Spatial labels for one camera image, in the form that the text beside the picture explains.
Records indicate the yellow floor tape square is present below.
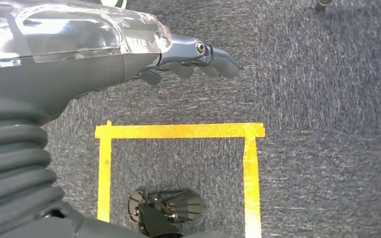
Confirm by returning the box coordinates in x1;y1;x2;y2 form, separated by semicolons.
94;120;266;238

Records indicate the black robot foot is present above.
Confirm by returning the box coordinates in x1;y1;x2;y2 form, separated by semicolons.
127;188;204;238

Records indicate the person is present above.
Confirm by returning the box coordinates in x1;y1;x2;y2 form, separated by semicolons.
99;0;128;9

